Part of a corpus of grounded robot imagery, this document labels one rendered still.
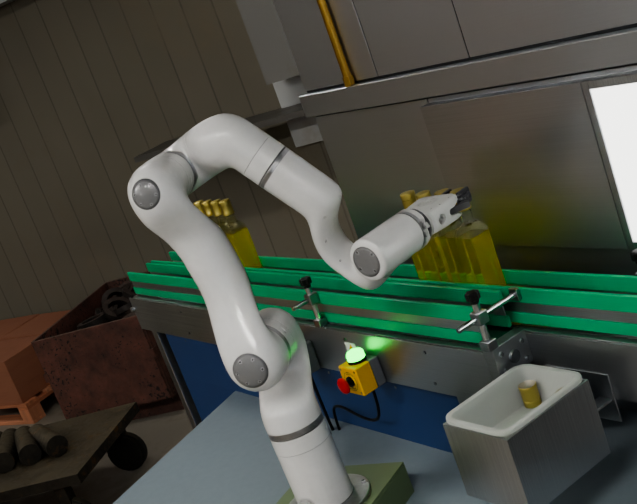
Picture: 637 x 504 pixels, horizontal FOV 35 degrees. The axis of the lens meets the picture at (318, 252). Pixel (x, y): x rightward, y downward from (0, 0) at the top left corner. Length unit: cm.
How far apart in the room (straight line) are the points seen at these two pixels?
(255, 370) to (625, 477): 75
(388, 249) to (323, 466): 49
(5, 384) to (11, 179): 142
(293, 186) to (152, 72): 402
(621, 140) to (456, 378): 59
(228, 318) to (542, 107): 74
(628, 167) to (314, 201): 58
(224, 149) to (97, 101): 432
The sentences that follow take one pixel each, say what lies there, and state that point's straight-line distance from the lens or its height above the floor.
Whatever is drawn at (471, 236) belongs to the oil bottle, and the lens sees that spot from 209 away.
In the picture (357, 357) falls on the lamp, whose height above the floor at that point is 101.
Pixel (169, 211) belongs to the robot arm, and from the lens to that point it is 189.
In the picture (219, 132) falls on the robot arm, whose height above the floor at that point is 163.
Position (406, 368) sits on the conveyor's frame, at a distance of 226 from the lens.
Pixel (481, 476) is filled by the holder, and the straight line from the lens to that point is 191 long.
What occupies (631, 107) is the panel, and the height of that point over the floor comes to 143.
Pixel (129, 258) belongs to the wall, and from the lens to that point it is 647.
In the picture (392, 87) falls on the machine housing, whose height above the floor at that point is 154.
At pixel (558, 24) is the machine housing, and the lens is 198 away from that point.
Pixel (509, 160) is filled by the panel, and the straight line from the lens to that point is 215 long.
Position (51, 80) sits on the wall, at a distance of 638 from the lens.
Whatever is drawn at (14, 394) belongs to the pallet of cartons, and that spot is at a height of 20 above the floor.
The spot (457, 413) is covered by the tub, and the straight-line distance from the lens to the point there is 192.
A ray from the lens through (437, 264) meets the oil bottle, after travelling 221.
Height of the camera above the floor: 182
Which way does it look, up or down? 14 degrees down
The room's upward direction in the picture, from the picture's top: 20 degrees counter-clockwise
